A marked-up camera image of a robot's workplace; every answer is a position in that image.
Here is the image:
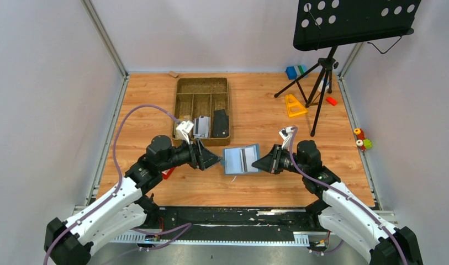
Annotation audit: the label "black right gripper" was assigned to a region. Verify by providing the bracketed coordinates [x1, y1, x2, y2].
[252, 144, 307, 176]

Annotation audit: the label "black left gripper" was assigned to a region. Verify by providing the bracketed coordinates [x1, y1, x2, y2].
[159, 135, 224, 172]

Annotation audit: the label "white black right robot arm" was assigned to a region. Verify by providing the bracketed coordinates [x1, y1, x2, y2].
[252, 140, 423, 264]

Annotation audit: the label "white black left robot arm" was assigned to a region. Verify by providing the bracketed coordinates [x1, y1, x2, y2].
[43, 135, 221, 264]

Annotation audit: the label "white card in tray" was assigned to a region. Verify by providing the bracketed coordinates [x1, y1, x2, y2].
[193, 116, 210, 139]

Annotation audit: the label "tan cards in tray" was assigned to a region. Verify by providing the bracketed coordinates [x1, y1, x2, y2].
[174, 114, 193, 140]

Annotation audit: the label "black wallet in tray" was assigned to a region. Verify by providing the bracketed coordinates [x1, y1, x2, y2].
[212, 109, 230, 138]

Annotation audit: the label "red flat toy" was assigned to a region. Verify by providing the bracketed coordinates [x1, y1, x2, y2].
[161, 167, 175, 179]

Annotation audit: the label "woven compartment tray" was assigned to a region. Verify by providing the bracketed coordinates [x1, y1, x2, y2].
[174, 77, 232, 146]

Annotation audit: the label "yellow triangular toy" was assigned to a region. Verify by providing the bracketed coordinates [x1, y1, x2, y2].
[284, 94, 308, 118]

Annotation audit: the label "red block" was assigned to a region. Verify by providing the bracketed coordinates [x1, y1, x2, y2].
[326, 97, 338, 106]

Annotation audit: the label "small cardboard scrap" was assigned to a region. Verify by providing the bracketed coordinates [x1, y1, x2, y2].
[168, 71, 179, 78]

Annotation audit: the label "blue green block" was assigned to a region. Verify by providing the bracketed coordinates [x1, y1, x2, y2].
[285, 65, 308, 80]

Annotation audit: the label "colourful toy stack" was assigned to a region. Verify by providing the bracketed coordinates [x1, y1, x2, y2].
[353, 128, 373, 151]

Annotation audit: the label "black music stand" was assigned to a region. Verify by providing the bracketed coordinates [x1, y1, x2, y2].
[274, 0, 420, 136]

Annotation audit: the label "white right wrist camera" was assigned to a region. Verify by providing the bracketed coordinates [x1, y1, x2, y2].
[279, 126, 297, 149]

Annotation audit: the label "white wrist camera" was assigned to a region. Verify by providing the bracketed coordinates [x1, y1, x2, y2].
[175, 120, 194, 145]
[279, 126, 297, 149]

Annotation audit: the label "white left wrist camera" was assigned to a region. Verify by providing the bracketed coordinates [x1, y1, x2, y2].
[175, 120, 194, 145]

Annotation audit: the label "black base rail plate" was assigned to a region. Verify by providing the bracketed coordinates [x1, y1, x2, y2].
[139, 206, 328, 242]

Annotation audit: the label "white slotted cable duct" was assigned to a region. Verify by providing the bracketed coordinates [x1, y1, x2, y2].
[110, 231, 310, 246]

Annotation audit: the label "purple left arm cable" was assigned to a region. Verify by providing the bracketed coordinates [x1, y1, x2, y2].
[43, 104, 181, 265]

